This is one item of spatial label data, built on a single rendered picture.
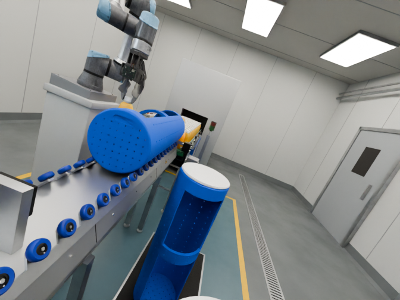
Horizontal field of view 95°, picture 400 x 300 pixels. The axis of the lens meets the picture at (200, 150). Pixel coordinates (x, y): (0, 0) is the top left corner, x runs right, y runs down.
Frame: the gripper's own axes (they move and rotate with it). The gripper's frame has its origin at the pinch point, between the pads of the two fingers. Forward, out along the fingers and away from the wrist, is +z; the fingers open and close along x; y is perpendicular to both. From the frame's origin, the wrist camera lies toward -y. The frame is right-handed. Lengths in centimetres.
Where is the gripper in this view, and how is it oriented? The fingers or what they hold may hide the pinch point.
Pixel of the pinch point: (128, 99)
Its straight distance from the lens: 93.5
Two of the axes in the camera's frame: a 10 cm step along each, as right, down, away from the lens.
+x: 9.2, 3.8, 0.0
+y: -0.8, 1.9, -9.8
